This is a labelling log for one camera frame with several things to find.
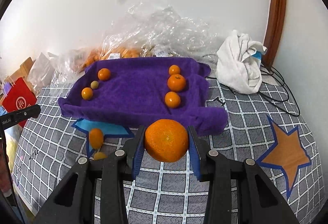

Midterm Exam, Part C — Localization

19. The large round orange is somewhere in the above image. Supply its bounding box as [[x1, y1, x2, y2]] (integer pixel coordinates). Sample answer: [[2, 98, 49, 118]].
[[144, 119, 189, 162]]

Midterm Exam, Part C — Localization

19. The pale green-yellow small fruit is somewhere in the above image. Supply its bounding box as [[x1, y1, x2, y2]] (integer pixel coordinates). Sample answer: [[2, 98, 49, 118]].
[[90, 81, 99, 90]]

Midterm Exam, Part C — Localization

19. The large ribbed mandarin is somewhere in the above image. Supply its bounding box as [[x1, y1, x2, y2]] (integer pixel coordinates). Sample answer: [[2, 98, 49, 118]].
[[167, 74, 186, 92]]

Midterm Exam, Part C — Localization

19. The small orange with stem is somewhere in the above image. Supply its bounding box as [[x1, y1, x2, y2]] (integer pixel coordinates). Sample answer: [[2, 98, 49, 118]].
[[169, 65, 181, 75]]

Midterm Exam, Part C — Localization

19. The red paper bag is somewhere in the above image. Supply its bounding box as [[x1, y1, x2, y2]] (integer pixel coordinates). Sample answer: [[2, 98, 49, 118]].
[[1, 77, 41, 118]]

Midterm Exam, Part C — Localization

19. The yellow small fruit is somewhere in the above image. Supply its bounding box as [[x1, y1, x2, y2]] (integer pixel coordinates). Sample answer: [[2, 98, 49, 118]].
[[93, 152, 107, 161]]

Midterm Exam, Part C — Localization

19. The oval kumquat orange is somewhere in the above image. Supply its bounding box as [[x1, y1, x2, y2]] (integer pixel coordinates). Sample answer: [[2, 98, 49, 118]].
[[88, 128, 104, 150]]

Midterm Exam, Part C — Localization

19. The white plastic bag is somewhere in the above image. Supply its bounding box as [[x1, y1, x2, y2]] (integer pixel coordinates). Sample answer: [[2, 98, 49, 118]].
[[27, 53, 55, 93]]

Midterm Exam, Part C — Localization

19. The orange star patch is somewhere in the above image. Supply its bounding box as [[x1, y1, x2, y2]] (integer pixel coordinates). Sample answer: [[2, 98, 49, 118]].
[[256, 116, 312, 197]]

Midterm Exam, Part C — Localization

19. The grey white checked tablecloth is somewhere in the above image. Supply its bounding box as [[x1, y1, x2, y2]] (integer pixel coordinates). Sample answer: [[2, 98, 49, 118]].
[[12, 79, 327, 223]]

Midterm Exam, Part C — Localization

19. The small orange by blue star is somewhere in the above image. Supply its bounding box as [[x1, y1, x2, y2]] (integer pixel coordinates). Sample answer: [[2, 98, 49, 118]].
[[81, 88, 93, 101]]

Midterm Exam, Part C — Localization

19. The purple towel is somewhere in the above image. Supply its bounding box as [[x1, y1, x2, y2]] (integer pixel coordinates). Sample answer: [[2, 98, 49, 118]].
[[58, 57, 228, 136]]

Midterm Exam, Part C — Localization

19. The medium orange on towel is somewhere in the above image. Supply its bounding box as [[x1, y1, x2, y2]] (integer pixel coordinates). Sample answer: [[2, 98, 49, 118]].
[[165, 91, 181, 109]]

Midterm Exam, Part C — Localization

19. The white grey-striped cloth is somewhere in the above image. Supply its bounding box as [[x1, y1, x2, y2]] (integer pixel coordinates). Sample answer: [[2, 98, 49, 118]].
[[216, 30, 267, 95]]

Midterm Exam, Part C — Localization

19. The clear plastic bag of oranges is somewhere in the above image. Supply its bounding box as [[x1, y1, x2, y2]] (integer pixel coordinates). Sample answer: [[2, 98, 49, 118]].
[[99, 2, 224, 63]]

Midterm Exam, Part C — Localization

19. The black cable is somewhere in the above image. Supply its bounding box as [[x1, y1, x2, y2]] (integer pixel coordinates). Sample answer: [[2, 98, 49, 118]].
[[202, 53, 301, 117]]

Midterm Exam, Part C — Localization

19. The brown wooden door frame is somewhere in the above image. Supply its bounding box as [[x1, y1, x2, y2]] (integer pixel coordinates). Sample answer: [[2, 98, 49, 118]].
[[262, 0, 287, 68]]

